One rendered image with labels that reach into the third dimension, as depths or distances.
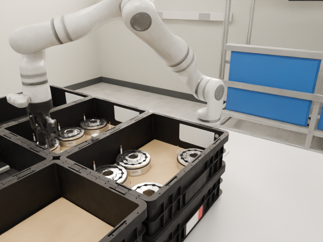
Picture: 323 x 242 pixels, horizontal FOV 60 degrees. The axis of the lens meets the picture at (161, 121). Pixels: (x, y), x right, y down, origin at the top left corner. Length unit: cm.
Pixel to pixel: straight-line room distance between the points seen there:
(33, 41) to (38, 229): 46
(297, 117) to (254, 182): 160
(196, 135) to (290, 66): 170
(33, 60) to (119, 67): 378
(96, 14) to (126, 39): 363
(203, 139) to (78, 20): 50
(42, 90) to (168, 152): 43
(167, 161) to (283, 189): 42
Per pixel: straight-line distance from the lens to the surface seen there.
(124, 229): 53
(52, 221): 72
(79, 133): 104
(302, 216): 98
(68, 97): 132
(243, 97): 268
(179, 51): 85
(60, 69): 442
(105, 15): 82
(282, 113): 262
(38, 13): 421
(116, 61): 465
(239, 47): 260
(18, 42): 83
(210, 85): 101
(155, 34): 79
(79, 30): 80
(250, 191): 102
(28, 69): 86
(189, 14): 374
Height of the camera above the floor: 129
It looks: 23 degrees down
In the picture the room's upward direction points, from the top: straight up
